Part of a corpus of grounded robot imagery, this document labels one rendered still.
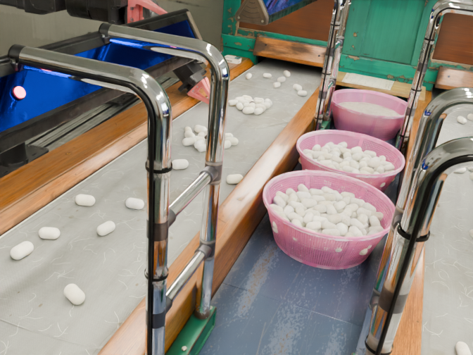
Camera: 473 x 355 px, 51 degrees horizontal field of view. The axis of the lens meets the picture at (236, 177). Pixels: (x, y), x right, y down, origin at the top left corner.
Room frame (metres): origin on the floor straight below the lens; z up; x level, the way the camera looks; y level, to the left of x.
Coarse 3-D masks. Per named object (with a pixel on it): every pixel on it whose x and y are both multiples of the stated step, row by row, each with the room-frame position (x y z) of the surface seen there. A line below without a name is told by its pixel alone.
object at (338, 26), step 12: (336, 0) 1.34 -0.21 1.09; (348, 0) 1.49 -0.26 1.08; (336, 12) 1.34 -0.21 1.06; (348, 12) 1.49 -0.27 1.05; (336, 24) 1.34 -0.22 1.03; (336, 36) 1.35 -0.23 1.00; (336, 48) 1.41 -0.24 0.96; (324, 60) 1.35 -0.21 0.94; (336, 60) 1.49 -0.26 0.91; (324, 72) 1.34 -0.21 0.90; (336, 72) 1.49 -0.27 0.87; (324, 84) 1.34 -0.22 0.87; (324, 96) 1.34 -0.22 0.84; (324, 108) 1.49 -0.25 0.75; (324, 120) 1.49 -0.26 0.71
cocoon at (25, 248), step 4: (20, 244) 0.63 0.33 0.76; (24, 244) 0.64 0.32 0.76; (28, 244) 0.64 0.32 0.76; (32, 244) 0.65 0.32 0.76; (12, 248) 0.63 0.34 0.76; (16, 248) 0.62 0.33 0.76; (20, 248) 0.63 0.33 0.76; (24, 248) 0.63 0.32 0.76; (28, 248) 0.63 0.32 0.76; (32, 248) 0.64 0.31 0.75; (12, 252) 0.62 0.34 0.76; (16, 252) 0.62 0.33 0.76; (20, 252) 0.62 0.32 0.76; (24, 252) 0.63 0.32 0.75; (28, 252) 0.63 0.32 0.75; (12, 256) 0.62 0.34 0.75; (16, 256) 0.62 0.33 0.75; (20, 256) 0.62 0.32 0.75; (24, 256) 0.63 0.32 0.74
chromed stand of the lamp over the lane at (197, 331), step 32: (128, 32) 0.60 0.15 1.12; (160, 32) 0.60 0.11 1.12; (32, 64) 0.45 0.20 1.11; (64, 64) 0.45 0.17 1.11; (96, 64) 0.44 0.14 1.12; (224, 64) 0.57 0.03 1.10; (160, 96) 0.42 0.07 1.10; (224, 96) 0.56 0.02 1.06; (160, 128) 0.42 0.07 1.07; (224, 128) 0.57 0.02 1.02; (160, 160) 0.42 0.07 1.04; (160, 192) 0.42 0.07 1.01; (192, 192) 0.50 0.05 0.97; (160, 224) 0.42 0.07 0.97; (160, 256) 0.42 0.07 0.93; (192, 256) 0.54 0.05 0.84; (160, 288) 0.42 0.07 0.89; (160, 320) 0.42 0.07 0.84; (192, 320) 0.56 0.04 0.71; (160, 352) 0.42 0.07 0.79; (192, 352) 0.51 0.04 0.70
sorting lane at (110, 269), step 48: (288, 96) 1.61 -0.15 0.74; (144, 144) 1.11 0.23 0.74; (240, 144) 1.17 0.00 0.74; (96, 192) 0.86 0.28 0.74; (144, 192) 0.88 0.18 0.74; (0, 240) 0.67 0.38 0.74; (48, 240) 0.68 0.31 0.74; (96, 240) 0.70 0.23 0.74; (144, 240) 0.71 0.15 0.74; (0, 288) 0.55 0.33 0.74; (48, 288) 0.56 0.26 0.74; (96, 288) 0.58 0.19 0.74; (144, 288) 0.59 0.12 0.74; (0, 336) 0.47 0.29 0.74; (48, 336) 0.47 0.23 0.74; (96, 336) 0.48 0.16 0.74
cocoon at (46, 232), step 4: (44, 228) 0.69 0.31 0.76; (48, 228) 0.69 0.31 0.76; (52, 228) 0.69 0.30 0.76; (56, 228) 0.69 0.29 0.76; (40, 232) 0.68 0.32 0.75; (44, 232) 0.68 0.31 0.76; (48, 232) 0.68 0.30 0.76; (52, 232) 0.68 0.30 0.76; (56, 232) 0.69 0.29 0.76; (40, 236) 0.68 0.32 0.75; (44, 236) 0.68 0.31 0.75; (48, 236) 0.68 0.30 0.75; (52, 236) 0.68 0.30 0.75; (56, 236) 0.68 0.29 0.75
